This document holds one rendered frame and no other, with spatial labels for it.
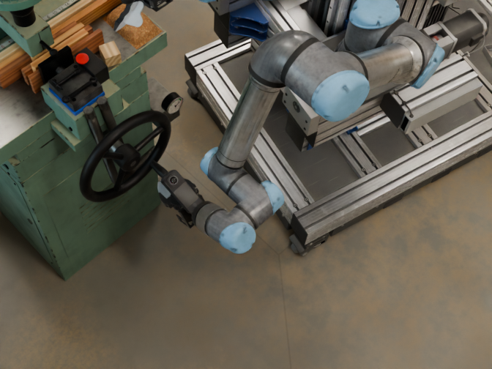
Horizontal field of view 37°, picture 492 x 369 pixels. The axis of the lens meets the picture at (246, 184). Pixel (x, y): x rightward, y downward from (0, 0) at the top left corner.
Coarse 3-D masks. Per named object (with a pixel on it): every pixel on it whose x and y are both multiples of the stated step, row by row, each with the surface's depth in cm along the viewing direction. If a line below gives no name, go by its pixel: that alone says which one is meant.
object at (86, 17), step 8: (104, 0) 193; (112, 0) 194; (120, 0) 197; (88, 8) 191; (96, 8) 192; (104, 8) 194; (112, 8) 197; (72, 16) 190; (80, 16) 190; (88, 16) 191; (96, 16) 194; (64, 24) 188; (88, 24) 194; (16, 56) 183; (0, 64) 181
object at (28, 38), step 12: (0, 12) 177; (36, 12) 178; (0, 24) 182; (12, 24) 176; (36, 24) 176; (48, 24) 176; (12, 36) 180; (24, 36) 174; (36, 36) 175; (48, 36) 179; (24, 48) 179; (36, 48) 178
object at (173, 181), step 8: (168, 176) 180; (176, 176) 180; (168, 184) 180; (176, 184) 180; (184, 184) 181; (176, 192) 180; (184, 192) 181; (192, 192) 182; (176, 200) 182; (184, 200) 181; (192, 200) 181; (200, 200) 182; (184, 208) 182; (192, 208) 181
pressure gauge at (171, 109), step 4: (172, 92) 211; (168, 96) 210; (172, 96) 210; (176, 96) 210; (164, 100) 210; (168, 100) 209; (172, 100) 209; (176, 100) 211; (180, 100) 212; (164, 104) 210; (168, 104) 209; (172, 104) 210; (176, 104) 212; (180, 104) 214; (164, 108) 211; (168, 108) 210; (172, 108) 212; (176, 108) 214; (168, 112) 212; (172, 112) 213
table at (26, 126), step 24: (96, 24) 194; (120, 48) 191; (144, 48) 192; (120, 72) 191; (0, 96) 182; (24, 96) 182; (0, 120) 178; (24, 120) 179; (48, 120) 181; (0, 144) 175; (24, 144) 181; (72, 144) 180
